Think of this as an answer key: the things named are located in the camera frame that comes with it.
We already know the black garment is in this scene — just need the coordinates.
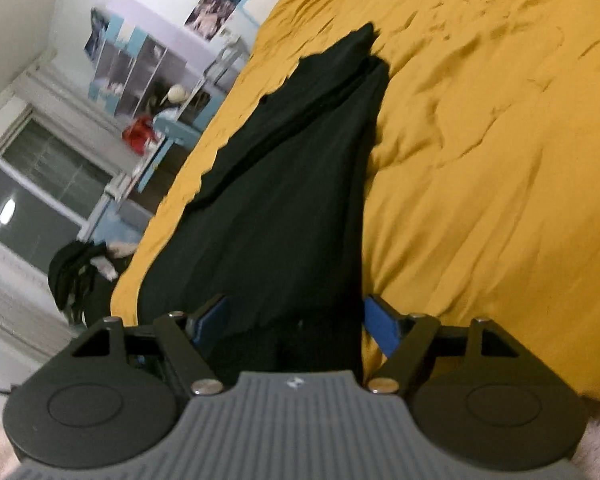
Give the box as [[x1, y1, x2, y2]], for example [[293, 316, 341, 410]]
[[137, 24, 389, 382]]

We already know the dark clothes pile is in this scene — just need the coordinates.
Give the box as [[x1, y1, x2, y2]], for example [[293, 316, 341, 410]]
[[47, 240, 137, 327]]

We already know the mustard yellow bed quilt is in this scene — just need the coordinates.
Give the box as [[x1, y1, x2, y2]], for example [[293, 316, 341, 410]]
[[111, 0, 600, 400]]

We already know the window with grille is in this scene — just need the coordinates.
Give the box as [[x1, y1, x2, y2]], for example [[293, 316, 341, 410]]
[[0, 118, 112, 273]]

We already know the red bag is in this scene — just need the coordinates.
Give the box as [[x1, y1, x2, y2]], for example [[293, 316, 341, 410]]
[[122, 115, 157, 156]]

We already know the light blue chair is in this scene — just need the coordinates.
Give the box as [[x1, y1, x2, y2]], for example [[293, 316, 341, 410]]
[[134, 108, 202, 192]]

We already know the cream round ball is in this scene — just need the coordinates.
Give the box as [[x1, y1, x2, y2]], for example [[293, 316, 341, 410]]
[[166, 84, 188, 104]]

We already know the grey metal rack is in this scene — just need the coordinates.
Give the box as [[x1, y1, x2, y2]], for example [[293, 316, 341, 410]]
[[204, 35, 250, 93]]

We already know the white blue shelf unit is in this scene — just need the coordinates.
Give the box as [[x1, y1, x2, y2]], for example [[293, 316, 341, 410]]
[[88, 0, 238, 122]]

